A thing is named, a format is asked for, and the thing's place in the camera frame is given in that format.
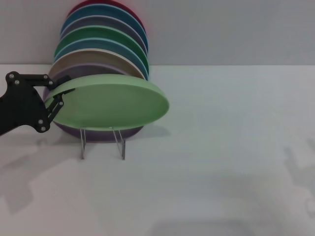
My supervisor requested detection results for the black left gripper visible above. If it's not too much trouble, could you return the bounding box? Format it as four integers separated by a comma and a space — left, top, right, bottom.
0, 71, 76, 136

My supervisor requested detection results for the light green plate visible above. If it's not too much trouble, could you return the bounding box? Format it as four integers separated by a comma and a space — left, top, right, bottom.
44, 74, 170, 130

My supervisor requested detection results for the beige plate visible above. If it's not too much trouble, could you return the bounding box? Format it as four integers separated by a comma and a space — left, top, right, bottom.
48, 48, 148, 81

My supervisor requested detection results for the purple plate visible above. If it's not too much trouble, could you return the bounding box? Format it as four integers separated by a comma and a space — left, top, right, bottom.
43, 62, 145, 144

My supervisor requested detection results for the light blue plate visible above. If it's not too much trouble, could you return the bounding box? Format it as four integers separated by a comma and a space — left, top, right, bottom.
53, 37, 150, 81

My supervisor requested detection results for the dark green plate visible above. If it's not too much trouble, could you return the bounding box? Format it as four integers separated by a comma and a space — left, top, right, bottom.
54, 24, 150, 74

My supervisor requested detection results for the grey lavender plate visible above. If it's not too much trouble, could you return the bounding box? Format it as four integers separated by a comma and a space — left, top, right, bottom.
60, 15, 148, 52

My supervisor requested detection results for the clear acrylic plate rack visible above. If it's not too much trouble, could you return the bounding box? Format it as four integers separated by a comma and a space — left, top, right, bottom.
80, 126, 126, 160

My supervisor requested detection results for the deep blue plate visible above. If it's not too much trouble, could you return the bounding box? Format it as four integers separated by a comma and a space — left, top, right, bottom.
60, 4, 150, 54

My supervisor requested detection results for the red plate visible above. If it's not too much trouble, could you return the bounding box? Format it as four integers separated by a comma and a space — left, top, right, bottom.
66, 0, 146, 32

